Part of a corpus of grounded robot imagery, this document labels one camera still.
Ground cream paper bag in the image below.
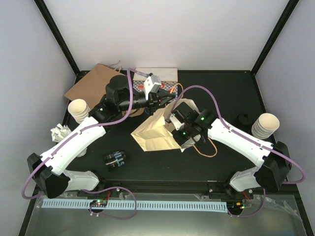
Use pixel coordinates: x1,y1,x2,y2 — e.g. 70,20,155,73
130,82,218,158

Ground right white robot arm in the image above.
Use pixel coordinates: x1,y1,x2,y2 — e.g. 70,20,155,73
169,102,292,198

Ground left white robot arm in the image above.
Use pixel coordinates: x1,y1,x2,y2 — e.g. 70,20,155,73
27,74,175,199

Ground blue checkered bakery bag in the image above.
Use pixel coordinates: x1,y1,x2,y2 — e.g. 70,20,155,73
133,67,178,92

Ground brown kraft paper bag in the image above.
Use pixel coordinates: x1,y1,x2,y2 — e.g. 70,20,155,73
64,64,122,109

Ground left white cup stack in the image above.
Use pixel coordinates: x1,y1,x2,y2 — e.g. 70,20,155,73
67,99,91,124

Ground white cup stack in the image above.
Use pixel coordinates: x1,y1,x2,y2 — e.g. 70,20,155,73
251,113,280,140
67,99,91,124

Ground right white cup stack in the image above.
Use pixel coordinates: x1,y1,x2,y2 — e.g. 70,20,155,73
251,113,280,140

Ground crumpled white paper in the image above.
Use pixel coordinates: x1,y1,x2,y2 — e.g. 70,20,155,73
50,123,71,143

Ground small green circuit board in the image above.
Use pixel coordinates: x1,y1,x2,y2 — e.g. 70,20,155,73
90,200,108,207

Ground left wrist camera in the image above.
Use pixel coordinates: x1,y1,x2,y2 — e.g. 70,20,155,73
143,73,161,100

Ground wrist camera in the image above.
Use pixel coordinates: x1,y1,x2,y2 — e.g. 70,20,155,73
143,73,161,100
165,114,184,132

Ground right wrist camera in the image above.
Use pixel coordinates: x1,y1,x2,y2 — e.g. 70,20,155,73
165,114,184,132

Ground left black frame post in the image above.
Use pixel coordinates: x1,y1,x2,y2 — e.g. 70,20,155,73
34,0,80,76

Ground black frame post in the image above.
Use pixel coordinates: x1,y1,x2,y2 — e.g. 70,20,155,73
251,0,299,75
34,0,80,76

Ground light blue cable duct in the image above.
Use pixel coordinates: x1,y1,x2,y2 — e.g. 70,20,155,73
41,199,227,213

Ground right black frame post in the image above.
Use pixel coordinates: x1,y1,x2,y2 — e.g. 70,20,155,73
251,0,299,75

